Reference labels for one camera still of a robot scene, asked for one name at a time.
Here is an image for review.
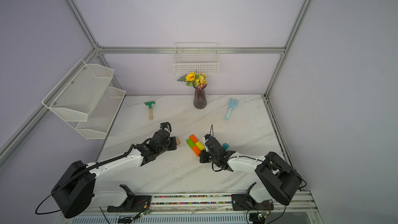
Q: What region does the teal block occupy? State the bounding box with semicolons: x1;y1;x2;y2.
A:
222;143;230;150

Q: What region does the yellow rectangular block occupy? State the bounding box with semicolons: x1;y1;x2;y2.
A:
195;141;206;150

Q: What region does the orange block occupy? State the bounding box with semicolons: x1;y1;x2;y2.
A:
191;146;201;157
190;135;199;144

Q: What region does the green rectangular block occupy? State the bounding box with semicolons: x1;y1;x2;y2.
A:
186;139;196;149

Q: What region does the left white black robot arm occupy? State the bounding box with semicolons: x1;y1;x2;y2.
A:
51;129;177;219

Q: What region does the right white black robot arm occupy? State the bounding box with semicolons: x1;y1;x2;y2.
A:
200;134;304;206

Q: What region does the light blue toy fork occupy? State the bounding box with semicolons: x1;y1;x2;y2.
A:
225;98;239;120

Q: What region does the dark ribbed glass vase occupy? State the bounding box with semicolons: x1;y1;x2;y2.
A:
193;85;207;110

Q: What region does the yellow artificial flower bouquet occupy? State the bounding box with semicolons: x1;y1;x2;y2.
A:
177;72;208;89

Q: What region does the white two-tier mesh shelf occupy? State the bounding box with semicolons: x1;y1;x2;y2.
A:
42;60;126;140

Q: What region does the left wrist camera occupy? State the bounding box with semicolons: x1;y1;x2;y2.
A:
160;122;172;133

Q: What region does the green toy rake wooden handle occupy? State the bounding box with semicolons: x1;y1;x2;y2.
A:
145;101;155;120

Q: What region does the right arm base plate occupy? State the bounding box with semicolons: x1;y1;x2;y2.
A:
231;182;274;211

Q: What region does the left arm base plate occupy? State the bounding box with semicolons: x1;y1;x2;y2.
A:
107;184;152;213

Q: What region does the white wire wall basket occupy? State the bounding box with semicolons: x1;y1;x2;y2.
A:
173;42;219;75

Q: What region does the aluminium front rail frame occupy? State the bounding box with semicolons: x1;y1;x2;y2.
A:
57;191;324;224

